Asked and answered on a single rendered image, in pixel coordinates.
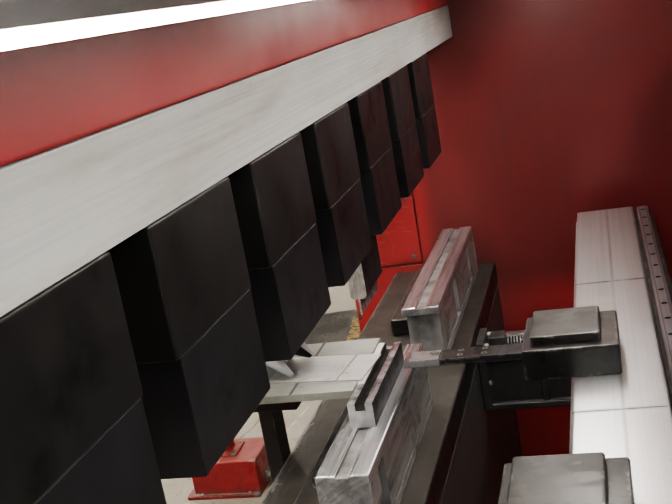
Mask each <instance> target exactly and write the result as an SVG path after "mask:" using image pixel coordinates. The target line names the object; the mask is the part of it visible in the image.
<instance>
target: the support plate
mask: <svg viewBox="0 0 672 504"><path fill-rule="evenodd" d="M379 343H381V339H380V338H374V339H363V340H351V341H340V342H329V343H326V344H325V345H324V347H323V348H322V350H321V351H320V353H319V354H318V356H338V355H361V354H373V353H374V352H375V350H376V348H377V346H378V344H379ZM322 344H323V343H317V344H306V345H307V346H308V348H309V349H310V351H311V352H312V354H313V355H312V356H311V357H314V356H315V354H316V353H317V351H318V350H319V349H320V347H321V346H322ZM358 382H359V381H343V382H336V381H335V382H313V383H299V384H298V386H297V387H296V389H295V390H294V392H293V393H292V395H289V393H290V392H291V390H292V389H293V387H294V386H295V384H296V383H283V384H270V390H269V391H268V392H267V394H266V395H265V397H264V398H263V399H262V401H261V402H260V403H259V405H261V404H275V403H288V402H302V401H315V400H329V399H343V398H351V396H352V394H353V392H354V390H355V388H356V387H357V384H358Z"/></svg>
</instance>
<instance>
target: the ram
mask: <svg viewBox="0 0 672 504"><path fill-rule="evenodd" d="M447 4H448V2H447V0H307V1H301V2H295V3H289V4H283V5H277V6H271V7H265V8H259V9H253V10H247V11H241V12H235V13H229V14H223V15H217V16H211V17H205V18H199V19H192V20H186V21H180V22H174V23H168V24H162V25H156V26H150V27H144V28H138V29H132V30H126V31H120V32H114V33H108V34H102V35H96V36H90V37H84V38H78V39H72V40H65V41H59V42H53V43H47V44H41V45H35V46H29V47H23V48H17V49H11V50H5V51H0V317H1V316H3V315H5V314H6V313H8V312H9V311H11V310H13V309H14V308H16V307H17V306H19V305H21V304H22V303H24V302H25V301H27V300H29V299H30V298H32V297H34V296H35V295H37V294H38V293H40V292H42V291H43V290H45V289H46V288H48V287H50V286H51V285H53V284H54V283H56V282H58V281H59V280H61V279H63V278H64V277H66V276H67V275H69V274H71V273H72V272H74V271H75V270H77V269H79V268H80V267H82V266H83V265H85V264H87V263H88V262H90V261H92V260H93V259H95V258H96V257H98V256H100V255H101V254H103V253H104V252H106V251H108V250H109V249H111V248H112V247H114V246H116V245H117V244H119V243H120V242H122V241H124V240H125V239H127V238H129V237H130V236H132V235H133V234H135V233H137V232H138V231H140V230H141V229H143V228H145V227H146V226H148V225H149V224H151V223H153V222H154V221H156V220H158V219H159V218H161V217H162V216H164V215H166V214H167V213H169V212H170V211H172V210H174V209H175V208H177V207H178V206H180V205H182V204H183V203H185V202H187V201H188V200H190V199H191V198H193V197H195V196H196V195H198V194H199V193H201V192H203V191H204V190H206V189H207V188H209V187H211V186H212V185H214V184H216V183H217V182H219V181H220V180H222V179H224V178H225V177H227V176H228V175H230V174H232V173H233V172H235V171H236V170H238V169H240V168H241V167H243V166H245V165H246V164H248V163H249V162H251V161H253V160H254V159H256V158H257V157H259V156H261V155H262V154H264V153H265V152H267V151H269V150H270V149H272V148H274V147H275V146H277V145H278V144H280V143H282V142H283V141H285V140H286V139H288V138H290V137H291V136H293V135H294V134H296V133H298V132H299V131H301V130H303V129H304V128H306V127H307V126H309V125H311V124H312V123H314V122H315V121H317V120H319V119H320V118H322V117H323V116H325V115H327V114H328V113H330V112H331V111H333V110H335V109H336V108H338V107H340V106H341V105H343V104H344V103H346V102H348V101H349V100H351V99H352V98H354V97H356V96H357V95H359V94H360V93H362V92H364V91H365V90H367V89H369V88H370V87H372V86H373V85H375V84H377V83H378V82H380V81H381V80H383V79H385V78H386V77H388V76H389V75H391V74H393V73H394V72H396V71H398V70H399V69H401V68H402V67H404V66H406V65H407V64H409V63H410V62H412V61H414V60H415V59H417V58H418V57H420V56H422V55H423V54H425V53H427V52H428V51H430V50H431V49H433V48H435V47H436V46H438V45H439V44H441V43H443V42H444V41H446V40H447V39H449V38H451V37H452V29H451V22H450V15H449V8H448V5H447Z"/></svg>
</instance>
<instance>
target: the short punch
mask: <svg viewBox="0 0 672 504"><path fill-rule="evenodd" d="M370 237H371V243H372V249H371V250H370V251H369V253H368V254H367V256H366V257H365V258H364V260H363V261H362V262H361V264H360V265H359V267H358V268H357V269H356V271H355V272H354V273H353V275H352V276H351V278H350V279H349V280H348V285H349V290H350V296H351V298H352V299H353V300H356V299H358V300H359V305H360V311H361V315H363V313H364V311H365V310H366V308H367V307H368V305H369V303H370V302H371V300H372V298H373V297H374V295H375V294H376V292H377V290H378V285H377V279H378V278H379V276H380V275H381V273H382V268H381V262H380V256H379V250H378V244H377V238H376V235H372V236H370Z"/></svg>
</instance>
